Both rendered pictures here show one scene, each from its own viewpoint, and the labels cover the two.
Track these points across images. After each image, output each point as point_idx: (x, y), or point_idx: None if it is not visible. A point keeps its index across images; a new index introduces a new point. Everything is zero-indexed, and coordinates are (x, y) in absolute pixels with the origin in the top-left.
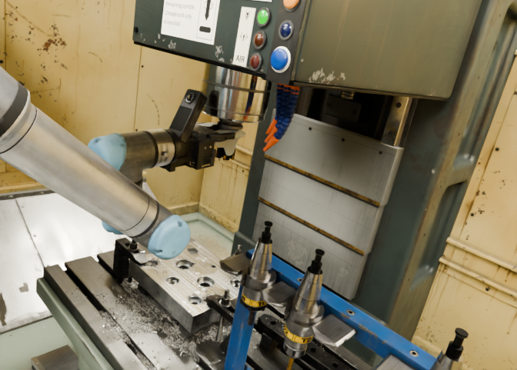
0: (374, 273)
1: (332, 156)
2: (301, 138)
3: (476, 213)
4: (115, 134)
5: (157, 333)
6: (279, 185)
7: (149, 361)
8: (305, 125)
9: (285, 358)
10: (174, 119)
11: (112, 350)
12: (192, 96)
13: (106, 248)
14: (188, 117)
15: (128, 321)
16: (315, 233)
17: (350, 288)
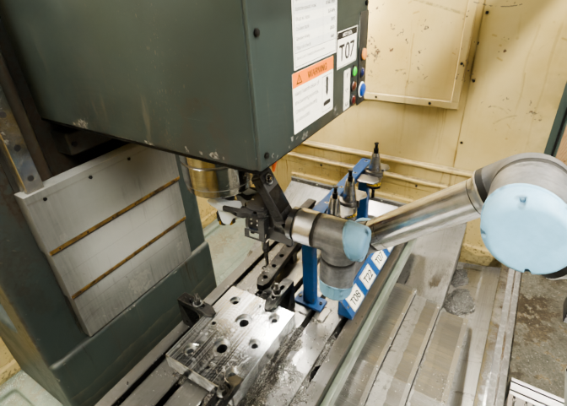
0: (186, 224)
1: (127, 180)
2: (86, 193)
3: None
4: (347, 225)
5: (292, 359)
6: (89, 258)
7: (321, 351)
8: (81, 179)
9: (277, 280)
10: (277, 205)
11: (326, 379)
12: (270, 175)
13: None
14: (282, 190)
15: (288, 387)
16: (146, 250)
17: (188, 247)
